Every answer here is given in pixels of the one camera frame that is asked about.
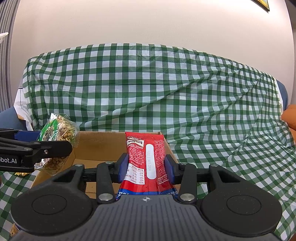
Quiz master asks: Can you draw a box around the green bag of seeds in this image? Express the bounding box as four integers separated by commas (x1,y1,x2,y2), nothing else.
35,113,79,176

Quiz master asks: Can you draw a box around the red and blue snack packet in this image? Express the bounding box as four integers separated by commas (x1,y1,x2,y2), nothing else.
116,132,178,199

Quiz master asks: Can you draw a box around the yellow cartoon snack packet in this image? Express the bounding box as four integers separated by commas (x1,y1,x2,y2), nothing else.
13,172,30,178

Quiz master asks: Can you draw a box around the grey zippered cushion cover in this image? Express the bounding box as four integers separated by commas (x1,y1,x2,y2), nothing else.
14,81,34,131

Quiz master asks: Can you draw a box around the brown cardboard box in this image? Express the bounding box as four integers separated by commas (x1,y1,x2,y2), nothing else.
31,131,178,199

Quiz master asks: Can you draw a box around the green white checkered cloth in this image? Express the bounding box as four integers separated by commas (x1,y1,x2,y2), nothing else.
1,44,295,240

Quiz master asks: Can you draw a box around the orange cushion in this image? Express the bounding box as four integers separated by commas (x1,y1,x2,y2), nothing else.
281,104,296,142

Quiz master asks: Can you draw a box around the grey curtain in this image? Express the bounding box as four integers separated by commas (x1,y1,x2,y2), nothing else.
1,1,20,111

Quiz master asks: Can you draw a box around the framed picture on wall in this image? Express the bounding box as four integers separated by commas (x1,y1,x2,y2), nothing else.
253,0,270,12

